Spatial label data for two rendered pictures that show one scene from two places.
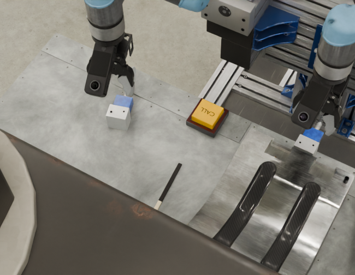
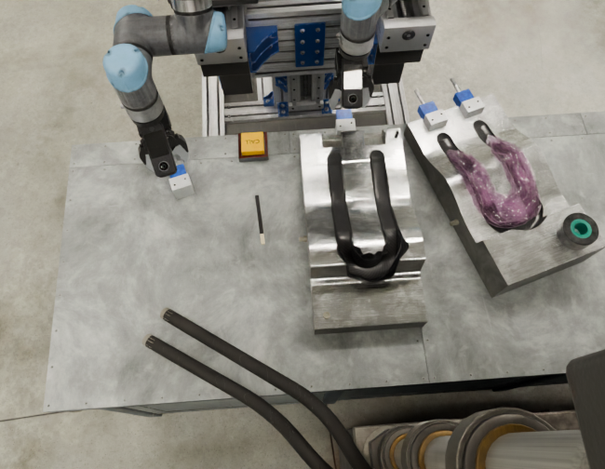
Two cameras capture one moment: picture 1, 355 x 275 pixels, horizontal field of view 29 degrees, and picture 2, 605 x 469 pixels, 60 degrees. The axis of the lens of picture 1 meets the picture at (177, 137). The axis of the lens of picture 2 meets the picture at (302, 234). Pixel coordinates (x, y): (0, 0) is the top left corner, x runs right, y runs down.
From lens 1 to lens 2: 0.41 m
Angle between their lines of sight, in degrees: 18
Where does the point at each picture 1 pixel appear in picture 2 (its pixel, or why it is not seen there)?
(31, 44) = (27, 175)
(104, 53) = (154, 132)
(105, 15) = (144, 94)
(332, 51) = (361, 26)
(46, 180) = not seen: outside the picture
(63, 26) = (45, 145)
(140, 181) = (235, 228)
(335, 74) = (366, 47)
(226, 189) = (314, 193)
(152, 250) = not seen: outside the picture
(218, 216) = (324, 218)
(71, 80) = (116, 179)
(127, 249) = not seen: outside the picture
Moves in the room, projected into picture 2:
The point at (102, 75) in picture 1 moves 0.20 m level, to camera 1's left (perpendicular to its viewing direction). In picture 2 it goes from (165, 153) to (80, 203)
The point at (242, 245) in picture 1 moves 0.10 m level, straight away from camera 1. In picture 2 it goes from (359, 228) to (342, 193)
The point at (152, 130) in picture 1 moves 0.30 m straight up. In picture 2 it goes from (215, 181) to (193, 116)
